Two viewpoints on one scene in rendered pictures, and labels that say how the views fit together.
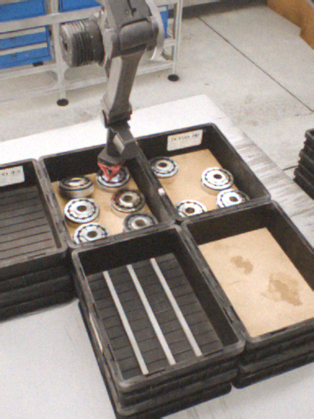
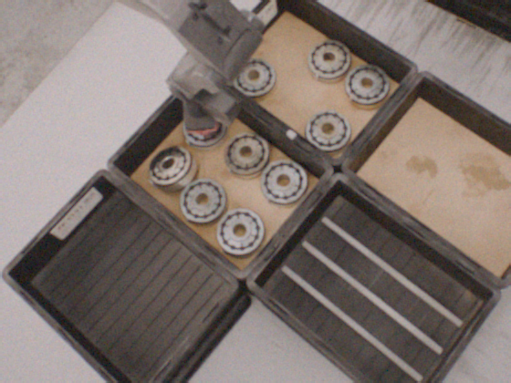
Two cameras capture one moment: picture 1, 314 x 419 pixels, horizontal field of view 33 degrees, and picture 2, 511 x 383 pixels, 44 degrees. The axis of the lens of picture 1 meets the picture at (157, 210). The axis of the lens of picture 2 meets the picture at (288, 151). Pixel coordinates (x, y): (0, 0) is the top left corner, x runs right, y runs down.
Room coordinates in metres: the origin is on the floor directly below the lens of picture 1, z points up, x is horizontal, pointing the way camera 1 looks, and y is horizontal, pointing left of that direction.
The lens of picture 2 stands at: (0.58, 0.15, 2.16)
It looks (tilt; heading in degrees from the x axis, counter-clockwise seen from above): 67 degrees down; 344
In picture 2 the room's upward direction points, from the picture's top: 12 degrees counter-clockwise
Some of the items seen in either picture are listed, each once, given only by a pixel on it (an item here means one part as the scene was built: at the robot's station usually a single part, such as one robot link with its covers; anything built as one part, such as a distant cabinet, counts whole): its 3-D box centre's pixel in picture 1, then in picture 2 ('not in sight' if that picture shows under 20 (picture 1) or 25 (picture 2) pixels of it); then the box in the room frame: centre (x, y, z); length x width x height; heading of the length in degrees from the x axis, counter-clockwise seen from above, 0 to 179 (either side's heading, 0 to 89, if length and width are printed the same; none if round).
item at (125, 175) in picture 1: (113, 175); (204, 125); (1.26, 0.15, 0.86); 0.10 x 0.10 x 0.01
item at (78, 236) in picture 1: (91, 236); (240, 231); (0.99, 0.18, 0.86); 0.10 x 0.10 x 0.01
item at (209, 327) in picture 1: (152, 309); (370, 293); (0.75, 0.00, 0.87); 0.40 x 0.30 x 0.11; 24
